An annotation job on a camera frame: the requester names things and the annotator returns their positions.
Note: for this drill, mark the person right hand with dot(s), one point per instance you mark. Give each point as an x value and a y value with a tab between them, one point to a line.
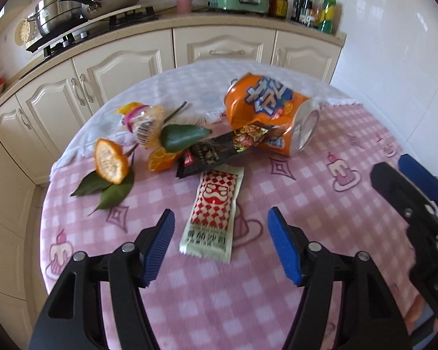
414	313

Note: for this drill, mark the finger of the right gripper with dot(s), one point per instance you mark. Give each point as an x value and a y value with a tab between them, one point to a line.
404	197
418	175

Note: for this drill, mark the clear jelly cup wrapper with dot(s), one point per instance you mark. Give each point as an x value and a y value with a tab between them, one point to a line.
143	121

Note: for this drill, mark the cream round strainer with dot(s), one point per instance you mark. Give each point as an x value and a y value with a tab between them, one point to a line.
22	32

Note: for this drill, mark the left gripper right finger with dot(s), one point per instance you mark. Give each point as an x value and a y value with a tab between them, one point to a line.
369	317

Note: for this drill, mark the orange peel half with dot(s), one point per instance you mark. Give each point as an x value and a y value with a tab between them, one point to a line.
111	164

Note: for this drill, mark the pink utensil holder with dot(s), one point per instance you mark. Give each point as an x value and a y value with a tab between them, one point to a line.
183	6

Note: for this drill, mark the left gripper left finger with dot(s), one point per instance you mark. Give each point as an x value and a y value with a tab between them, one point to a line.
72	315

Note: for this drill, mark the black snack wrapper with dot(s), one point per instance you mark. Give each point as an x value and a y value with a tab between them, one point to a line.
208	154

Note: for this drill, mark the red white sauce packet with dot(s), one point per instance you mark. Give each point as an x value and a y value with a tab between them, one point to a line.
209	230

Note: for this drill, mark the black gas stove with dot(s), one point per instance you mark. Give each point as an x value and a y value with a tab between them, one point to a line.
54	43

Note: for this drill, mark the steel wok with lid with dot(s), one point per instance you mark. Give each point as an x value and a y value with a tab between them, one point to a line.
91	9

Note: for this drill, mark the green leaf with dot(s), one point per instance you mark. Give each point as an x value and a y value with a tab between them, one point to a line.
175	137

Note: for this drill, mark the green yellow bottle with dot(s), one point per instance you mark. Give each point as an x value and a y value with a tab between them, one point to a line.
326	16

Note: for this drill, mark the lower cream cabinets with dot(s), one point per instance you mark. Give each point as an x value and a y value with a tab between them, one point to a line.
131	80

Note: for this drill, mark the steel steamer pot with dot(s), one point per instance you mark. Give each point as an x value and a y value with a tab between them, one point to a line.
53	15

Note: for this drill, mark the pink checkered tablecloth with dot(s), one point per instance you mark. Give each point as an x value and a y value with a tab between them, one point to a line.
221	285

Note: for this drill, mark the orange crushed soda can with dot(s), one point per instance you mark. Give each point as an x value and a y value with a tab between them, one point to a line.
258	99

